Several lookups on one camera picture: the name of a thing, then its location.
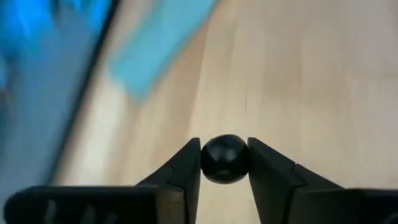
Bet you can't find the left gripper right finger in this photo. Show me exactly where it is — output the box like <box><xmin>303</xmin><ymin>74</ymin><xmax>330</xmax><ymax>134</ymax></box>
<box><xmin>247</xmin><ymin>137</ymin><xmax>398</xmax><ymax>224</ymax></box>

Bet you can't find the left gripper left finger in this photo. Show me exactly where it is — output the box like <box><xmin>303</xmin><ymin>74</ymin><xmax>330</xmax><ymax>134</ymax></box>
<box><xmin>3</xmin><ymin>137</ymin><xmax>203</xmax><ymax>224</ymax></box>

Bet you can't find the folded teal cloth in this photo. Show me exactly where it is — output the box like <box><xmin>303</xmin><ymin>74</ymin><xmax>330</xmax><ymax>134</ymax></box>
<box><xmin>107</xmin><ymin>0</ymin><xmax>218</xmax><ymax>103</ymax></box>

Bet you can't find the black aluminium table frame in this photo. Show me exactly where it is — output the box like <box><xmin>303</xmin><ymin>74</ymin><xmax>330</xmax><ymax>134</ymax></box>
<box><xmin>43</xmin><ymin>0</ymin><xmax>122</xmax><ymax>187</ymax></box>

